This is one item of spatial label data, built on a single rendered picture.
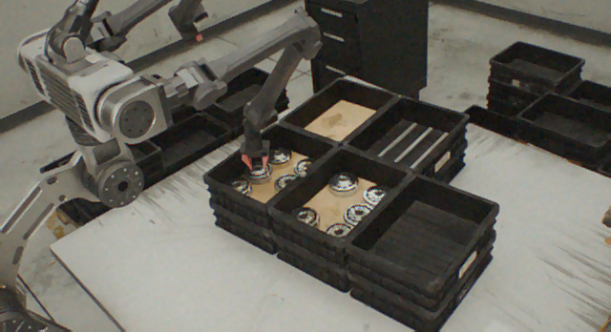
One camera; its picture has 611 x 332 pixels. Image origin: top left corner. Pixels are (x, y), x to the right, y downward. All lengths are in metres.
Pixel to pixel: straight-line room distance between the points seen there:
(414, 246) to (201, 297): 0.69
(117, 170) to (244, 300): 0.57
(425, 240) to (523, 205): 0.49
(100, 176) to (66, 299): 1.52
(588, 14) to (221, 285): 3.75
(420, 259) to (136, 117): 0.93
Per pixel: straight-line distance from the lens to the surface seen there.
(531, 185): 2.39
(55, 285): 3.34
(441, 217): 2.01
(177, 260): 2.17
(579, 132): 3.11
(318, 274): 1.98
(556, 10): 5.18
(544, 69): 3.61
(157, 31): 5.16
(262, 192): 2.16
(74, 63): 1.64
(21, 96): 4.81
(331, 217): 2.02
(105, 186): 1.79
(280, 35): 1.67
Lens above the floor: 2.16
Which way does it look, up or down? 36 degrees down
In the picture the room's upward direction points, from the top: 7 degrees counter-clockwise
